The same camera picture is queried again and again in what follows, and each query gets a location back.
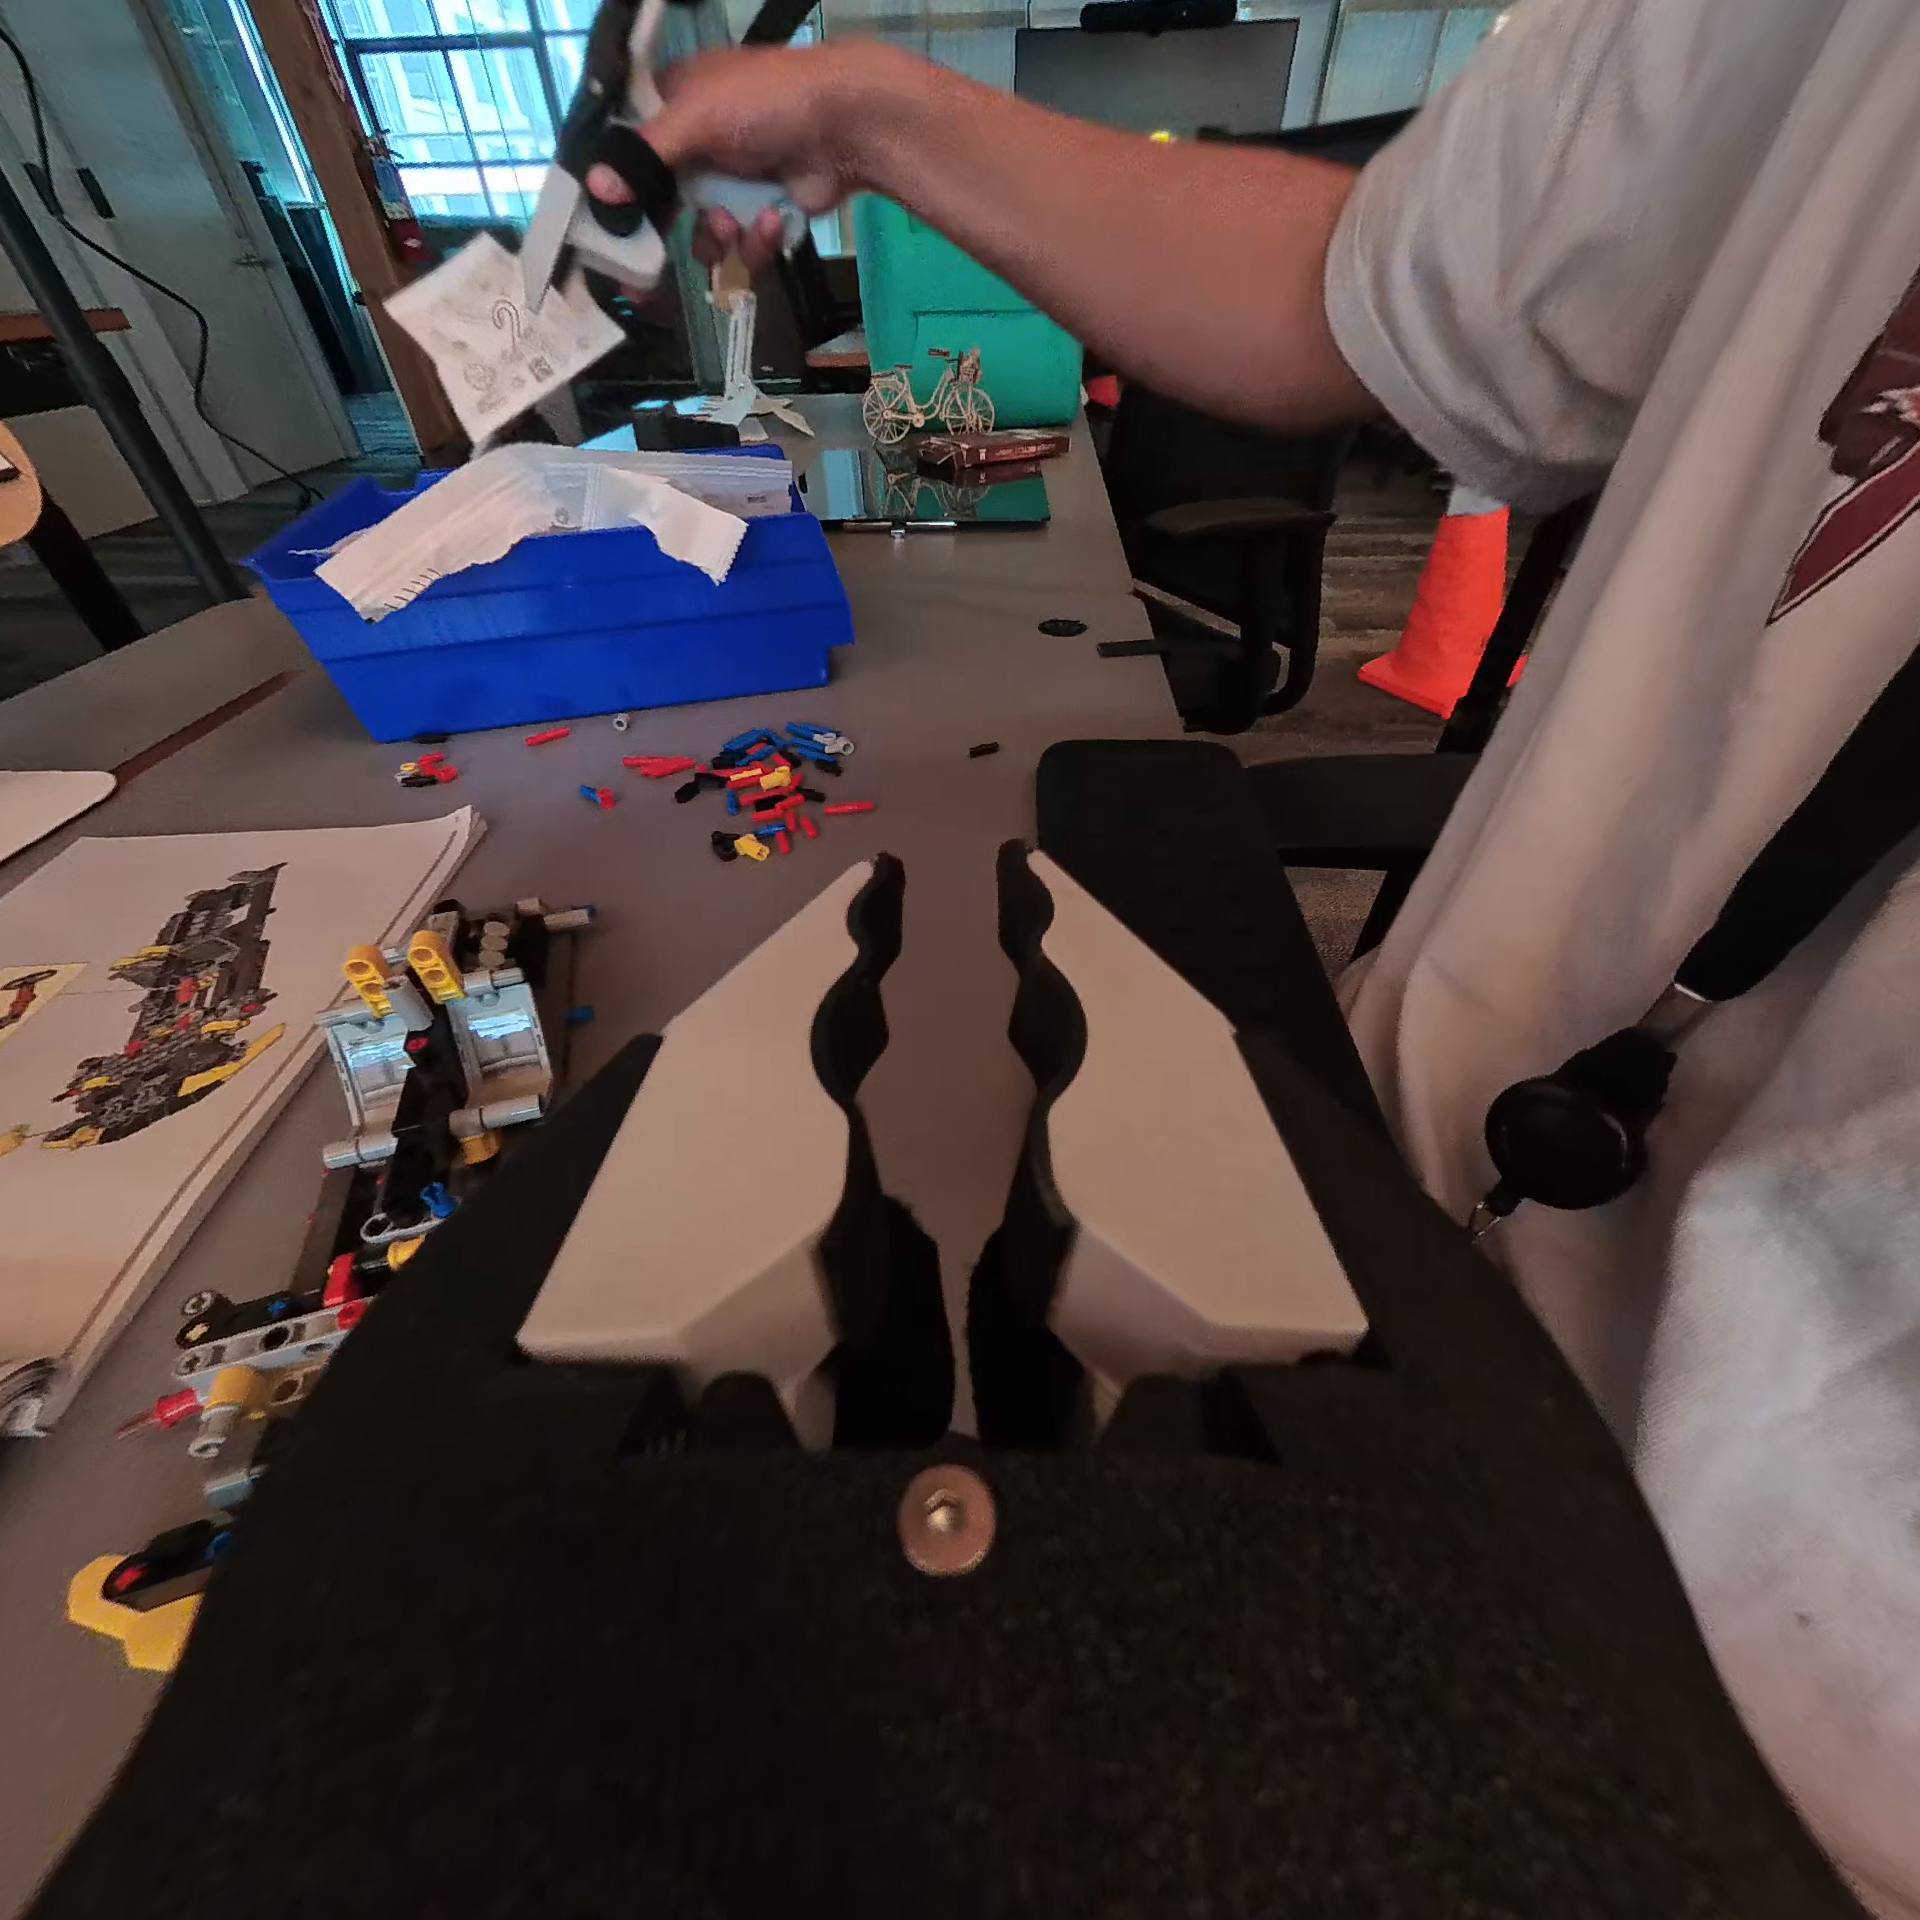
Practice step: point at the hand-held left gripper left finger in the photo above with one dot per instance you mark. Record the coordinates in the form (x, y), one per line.
(705, 1185)

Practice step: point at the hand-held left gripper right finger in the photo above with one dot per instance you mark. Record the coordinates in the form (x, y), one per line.
(1200, 1200)

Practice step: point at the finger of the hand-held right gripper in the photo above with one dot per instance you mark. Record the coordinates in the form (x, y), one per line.
(548, 240)

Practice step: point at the numbered white paper bag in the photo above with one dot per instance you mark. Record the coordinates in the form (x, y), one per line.
(494, 353)

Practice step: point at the blue plastic bin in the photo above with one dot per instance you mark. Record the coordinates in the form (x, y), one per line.
(600, 645)

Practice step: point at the yellow black lego subassembly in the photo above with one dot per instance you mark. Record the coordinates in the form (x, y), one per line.
(134, 1604)

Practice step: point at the person's right forearm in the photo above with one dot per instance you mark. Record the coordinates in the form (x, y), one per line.
(1110, 240)

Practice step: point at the lego car chassis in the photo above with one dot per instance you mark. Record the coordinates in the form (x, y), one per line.
(435, 1034)

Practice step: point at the pile of red blue lego pins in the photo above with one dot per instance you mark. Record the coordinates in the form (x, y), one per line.
(764, 788)

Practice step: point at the lego instruction booklet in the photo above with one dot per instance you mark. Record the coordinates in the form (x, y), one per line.
(195, 1020)

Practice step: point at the person's right hand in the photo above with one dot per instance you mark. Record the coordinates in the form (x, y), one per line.
(795, 128)

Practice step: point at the white folded stand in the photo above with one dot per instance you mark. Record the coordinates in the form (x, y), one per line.
(743, 374)

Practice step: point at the crumpled white paper bag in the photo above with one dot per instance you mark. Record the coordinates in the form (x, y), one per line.
(511, 524)

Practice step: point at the wooden bicycle model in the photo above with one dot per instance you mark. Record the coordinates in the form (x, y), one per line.
(930, 402)

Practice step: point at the black tablet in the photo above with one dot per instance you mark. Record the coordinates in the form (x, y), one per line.
(930, 488)

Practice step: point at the brown small box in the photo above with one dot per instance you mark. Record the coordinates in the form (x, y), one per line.
(991, 447)

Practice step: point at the black metal pole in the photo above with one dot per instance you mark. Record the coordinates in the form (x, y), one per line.
(121, 405)

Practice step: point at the black office chair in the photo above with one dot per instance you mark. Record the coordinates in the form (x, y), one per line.
(1231, 571)

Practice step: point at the orange traffic cone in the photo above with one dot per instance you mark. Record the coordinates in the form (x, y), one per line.
(1449, 614)

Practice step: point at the wooden document stand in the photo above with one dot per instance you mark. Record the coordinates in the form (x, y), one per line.
(44, 810)

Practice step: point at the wall mounted screen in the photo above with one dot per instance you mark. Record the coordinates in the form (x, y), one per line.
(1154, 75)

